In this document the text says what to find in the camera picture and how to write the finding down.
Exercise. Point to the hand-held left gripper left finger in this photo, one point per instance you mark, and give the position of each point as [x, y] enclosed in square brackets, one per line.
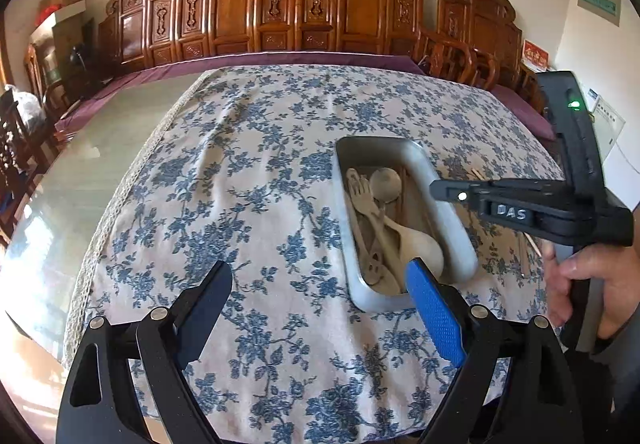
[210, 294]

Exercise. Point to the white wall notice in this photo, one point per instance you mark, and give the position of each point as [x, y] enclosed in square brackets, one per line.
[607, 117]

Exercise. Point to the dark wooden chair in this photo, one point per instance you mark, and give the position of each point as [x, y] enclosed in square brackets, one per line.
[20, 149]

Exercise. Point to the person's right hand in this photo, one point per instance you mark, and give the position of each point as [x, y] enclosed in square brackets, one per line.
[622, 289]

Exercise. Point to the wooden chopstick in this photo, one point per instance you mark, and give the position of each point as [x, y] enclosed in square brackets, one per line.
[482, 173]
[522, 254]

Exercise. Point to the white plastic bag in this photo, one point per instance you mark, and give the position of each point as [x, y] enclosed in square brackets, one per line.
[27, 107]

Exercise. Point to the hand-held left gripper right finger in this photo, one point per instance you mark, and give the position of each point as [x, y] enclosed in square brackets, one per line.
[435, 314]

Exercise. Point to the wooden side cabinet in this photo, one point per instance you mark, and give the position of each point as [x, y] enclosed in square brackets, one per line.
[531, 84]

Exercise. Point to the wooden spoons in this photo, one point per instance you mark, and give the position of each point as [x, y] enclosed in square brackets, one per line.
[420, 249]

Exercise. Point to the wooden armchair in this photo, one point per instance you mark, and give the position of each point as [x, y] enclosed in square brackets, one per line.
[450, 57]

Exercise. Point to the red printed card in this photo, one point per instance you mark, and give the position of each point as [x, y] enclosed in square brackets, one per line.
[535, 55]

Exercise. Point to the grey rectangular container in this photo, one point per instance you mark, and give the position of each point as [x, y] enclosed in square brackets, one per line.
[450, 224]

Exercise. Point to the white and red box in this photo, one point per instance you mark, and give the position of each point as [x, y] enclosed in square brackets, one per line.
[60, 13]

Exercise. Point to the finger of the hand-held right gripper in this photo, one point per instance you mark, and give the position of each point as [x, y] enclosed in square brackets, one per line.
[510, 211]

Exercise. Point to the blue floral tablecloth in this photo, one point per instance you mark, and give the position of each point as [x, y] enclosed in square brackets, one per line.
[250, 224]

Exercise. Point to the dark glass cabinet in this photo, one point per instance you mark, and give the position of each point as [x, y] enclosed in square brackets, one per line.
[65, 54]

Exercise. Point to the wooden forks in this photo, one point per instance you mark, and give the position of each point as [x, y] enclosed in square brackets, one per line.
[375, 274]

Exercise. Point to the carved wooden bench back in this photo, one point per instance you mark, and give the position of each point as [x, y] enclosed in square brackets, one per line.
[480, 29]
[360, 4]
[137, 24]
[235, 4]

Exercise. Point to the green wall sign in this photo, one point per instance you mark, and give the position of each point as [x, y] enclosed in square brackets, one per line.
[599, 2]

